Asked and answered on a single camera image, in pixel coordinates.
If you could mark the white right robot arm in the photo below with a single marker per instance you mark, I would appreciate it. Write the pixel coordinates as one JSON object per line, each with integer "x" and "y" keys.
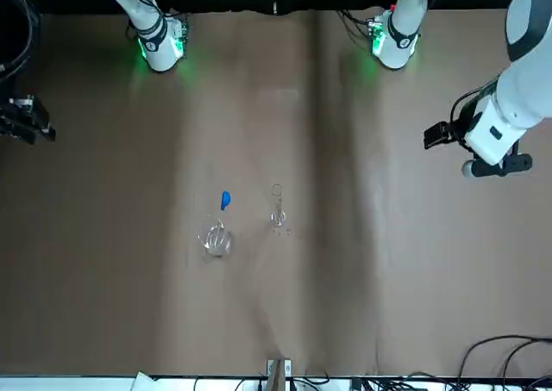
{"x": 151, "y": 33}

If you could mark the aluminium camera post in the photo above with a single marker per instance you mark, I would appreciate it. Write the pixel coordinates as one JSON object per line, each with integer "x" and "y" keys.
{"x": 278, "y": 373}

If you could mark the clear glass beaker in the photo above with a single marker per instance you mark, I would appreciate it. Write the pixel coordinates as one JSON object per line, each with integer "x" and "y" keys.
{"x": 215, "y": 240}

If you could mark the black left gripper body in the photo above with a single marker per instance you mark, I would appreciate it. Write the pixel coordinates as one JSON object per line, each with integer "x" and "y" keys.
{"x": 460, "y": 136}

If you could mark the glass pipette blue bulb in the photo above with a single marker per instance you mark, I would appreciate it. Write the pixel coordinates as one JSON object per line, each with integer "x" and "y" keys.
{"x": 225, "y": 200}

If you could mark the clear glass graduated cylinder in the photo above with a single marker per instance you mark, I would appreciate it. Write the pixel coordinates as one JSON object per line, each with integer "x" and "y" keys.
{"x": 278, "y": 219}

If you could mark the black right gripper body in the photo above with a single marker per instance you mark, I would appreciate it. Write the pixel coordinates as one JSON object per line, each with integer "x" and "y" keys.
{"x": 15, "y": 123}

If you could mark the white paper sheet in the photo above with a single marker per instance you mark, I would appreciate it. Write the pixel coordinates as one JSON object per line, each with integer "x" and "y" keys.
{"x": 144, "y": 382}

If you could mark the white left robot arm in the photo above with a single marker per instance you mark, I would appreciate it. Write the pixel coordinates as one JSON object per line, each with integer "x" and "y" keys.
{"x": 522, "y": 97}

